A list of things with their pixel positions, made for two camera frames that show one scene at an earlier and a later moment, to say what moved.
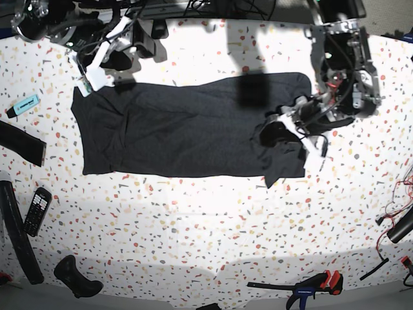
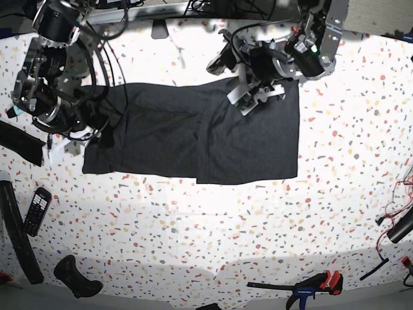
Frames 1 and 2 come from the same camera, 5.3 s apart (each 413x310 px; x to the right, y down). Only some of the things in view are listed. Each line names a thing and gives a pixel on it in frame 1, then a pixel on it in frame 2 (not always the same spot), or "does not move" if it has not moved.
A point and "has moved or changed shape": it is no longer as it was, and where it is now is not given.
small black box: (210, 307) does not move
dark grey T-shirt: (211, 128) has moved or changed shape
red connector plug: (406, 261) does not move
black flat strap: (19, 140) does not move
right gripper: (91, 36) to (50, 111)
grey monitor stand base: (160, 30) does not move
